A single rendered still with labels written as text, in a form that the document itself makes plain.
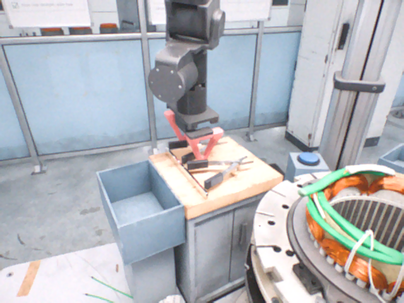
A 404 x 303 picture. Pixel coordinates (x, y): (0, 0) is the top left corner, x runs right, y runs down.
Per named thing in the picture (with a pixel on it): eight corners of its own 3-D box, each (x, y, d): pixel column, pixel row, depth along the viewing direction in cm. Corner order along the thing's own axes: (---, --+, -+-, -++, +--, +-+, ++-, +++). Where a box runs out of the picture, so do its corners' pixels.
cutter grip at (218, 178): (206, 190, 48) (206, 182, 47) (203, 188, 48) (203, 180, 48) (223, 180, 50) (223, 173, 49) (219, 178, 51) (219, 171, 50)
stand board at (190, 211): (187, 220, 47) (187, 209, 46) (149, 165, 62) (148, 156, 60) (281, 185, 55) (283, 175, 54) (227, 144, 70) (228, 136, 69)
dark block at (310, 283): (301, 266, 33) (303, 257, 32) (322, 291, 30) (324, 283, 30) (291, 269, 33) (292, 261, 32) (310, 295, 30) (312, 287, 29)
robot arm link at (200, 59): (212, 41, 49) (180, 39, 50) (197, 52, 43) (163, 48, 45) (211, 81, 53) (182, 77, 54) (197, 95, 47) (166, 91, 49)
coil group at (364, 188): (332, 207, 41) (339, 182, 38) (324, 199, 42) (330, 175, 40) (367, 198, 42) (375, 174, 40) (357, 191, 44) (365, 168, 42)
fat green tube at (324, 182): (301, 205, 35) (304, 192, 34) (283, 187, 38) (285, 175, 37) (394, 182, 39) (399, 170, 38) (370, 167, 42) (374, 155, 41)
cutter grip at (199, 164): (187, 170, 53) (187, 163, 52) (187, 168, 54) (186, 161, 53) (208, 168, 54) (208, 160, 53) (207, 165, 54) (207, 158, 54)
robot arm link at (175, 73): (227, 8, 44) (175, 0, 46) (201, 21, 35) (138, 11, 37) (217, 83, 51) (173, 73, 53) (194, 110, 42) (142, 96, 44)
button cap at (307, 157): (320, 164, 63) (321, 160, 63) (301, 163, 63) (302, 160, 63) (314, 155, 67) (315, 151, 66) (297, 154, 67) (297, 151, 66)
